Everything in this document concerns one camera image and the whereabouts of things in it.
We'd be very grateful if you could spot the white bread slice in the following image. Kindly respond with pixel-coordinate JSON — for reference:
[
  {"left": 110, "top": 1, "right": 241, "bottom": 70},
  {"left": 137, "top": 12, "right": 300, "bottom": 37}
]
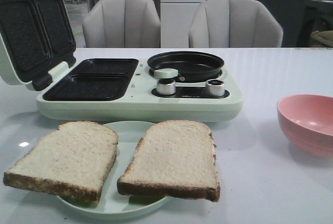
[
  {"left": 3, "top": 121, "right": 119, "bottom": 203},
  {"left": 117, "top": 120, "right": 221, "bottom": 202}
]

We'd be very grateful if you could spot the pink plastic bowl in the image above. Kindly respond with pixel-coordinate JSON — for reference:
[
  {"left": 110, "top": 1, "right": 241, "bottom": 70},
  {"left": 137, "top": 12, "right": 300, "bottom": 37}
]
[{"left": 277, "top": 94, "right": 332, "bottom": 158}]

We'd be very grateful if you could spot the dark sofa with cushion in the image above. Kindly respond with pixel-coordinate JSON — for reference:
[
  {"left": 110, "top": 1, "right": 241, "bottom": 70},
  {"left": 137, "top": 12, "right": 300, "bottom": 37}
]
[{"left": 297, "top": 0, "right": 332, "bottom": 47}]

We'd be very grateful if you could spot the left silver control knob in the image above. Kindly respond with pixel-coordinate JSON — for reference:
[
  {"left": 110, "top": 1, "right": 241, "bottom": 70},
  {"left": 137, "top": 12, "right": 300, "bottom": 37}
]
[{"left": 156, "top": 78, "right": 176, "bottom": 96}]

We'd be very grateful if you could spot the mint green sandwich maker lid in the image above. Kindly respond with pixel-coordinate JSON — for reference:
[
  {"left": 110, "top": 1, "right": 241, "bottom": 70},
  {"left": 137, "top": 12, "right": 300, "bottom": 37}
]
[{"left": 1, "top": 0, "right": 76, "bottom": 91}]

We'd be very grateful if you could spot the right silver control knob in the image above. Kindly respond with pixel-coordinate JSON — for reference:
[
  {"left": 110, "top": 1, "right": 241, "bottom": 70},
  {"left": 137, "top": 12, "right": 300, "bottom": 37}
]
[{"left": 205, "top": 79, "right": 225, "bottom": 97}]

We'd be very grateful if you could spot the right grey upholstered chair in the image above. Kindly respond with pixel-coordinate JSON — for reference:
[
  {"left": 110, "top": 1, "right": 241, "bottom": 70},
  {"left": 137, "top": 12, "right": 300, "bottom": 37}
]
[{"left": 188, "top": 0, "right": 283, "bottom": 48}]

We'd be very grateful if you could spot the grey upholstered chair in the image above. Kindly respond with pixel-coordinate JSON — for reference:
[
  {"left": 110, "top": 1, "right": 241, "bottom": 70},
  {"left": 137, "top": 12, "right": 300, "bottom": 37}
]
[
  {"left": 188, "top": 0, "right": 283, "bottom": 48},
  {"left": 82, "top": 0, "right": 161, "bottom": 48}
]

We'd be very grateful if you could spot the mint green breakfast maker base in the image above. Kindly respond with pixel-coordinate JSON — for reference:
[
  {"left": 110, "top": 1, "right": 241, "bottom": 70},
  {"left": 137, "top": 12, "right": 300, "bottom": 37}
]
[{"left": 36, "top": 58, "right": 243, "bottom": 122}]

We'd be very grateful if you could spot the left grey upholstered chair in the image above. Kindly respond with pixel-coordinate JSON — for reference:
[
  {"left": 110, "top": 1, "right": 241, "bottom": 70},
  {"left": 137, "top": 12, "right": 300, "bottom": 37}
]
[{"left": 82, "top": 0, "right": 161, "bottom": 48}]

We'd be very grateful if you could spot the mint green round plate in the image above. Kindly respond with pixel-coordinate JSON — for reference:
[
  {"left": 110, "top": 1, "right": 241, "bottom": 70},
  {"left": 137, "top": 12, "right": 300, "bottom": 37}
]
[{"left": 58, "top": 121, "right": 170, "bottom": 220}]

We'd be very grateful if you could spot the silver control knob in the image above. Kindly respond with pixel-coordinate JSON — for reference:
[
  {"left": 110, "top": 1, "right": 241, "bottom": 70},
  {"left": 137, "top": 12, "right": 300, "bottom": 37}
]
[
  {"left": 205, "top": 79, "right": 225, "bottom": 97},
  {"left": 156, "top": 78, "right": 176, "bottom": 96}
]

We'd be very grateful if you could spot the white cabinet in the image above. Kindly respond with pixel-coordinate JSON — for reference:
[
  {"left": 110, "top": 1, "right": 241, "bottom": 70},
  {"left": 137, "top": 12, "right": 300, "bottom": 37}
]
[{"left": 160, "top": 0, "right": 205, "bottom": 48}]

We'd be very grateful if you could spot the black round frying pan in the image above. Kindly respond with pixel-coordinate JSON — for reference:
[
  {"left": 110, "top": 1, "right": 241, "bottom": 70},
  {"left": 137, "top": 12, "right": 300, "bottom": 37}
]
[{"left": 147, "top": 51, "right": 224, "bottom": 83}]

